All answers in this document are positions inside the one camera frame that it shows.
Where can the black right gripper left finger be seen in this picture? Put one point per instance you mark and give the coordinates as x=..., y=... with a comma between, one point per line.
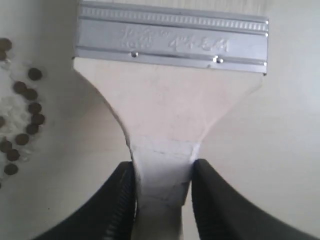
x=108, y=215

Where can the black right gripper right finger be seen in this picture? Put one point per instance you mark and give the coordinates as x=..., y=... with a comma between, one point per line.
x=221, y=213

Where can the wide wooden paint brush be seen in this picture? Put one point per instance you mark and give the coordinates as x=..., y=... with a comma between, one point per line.
x=169, y=70

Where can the pile of rice and pellets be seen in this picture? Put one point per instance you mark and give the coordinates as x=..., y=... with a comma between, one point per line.
x=21, y=110

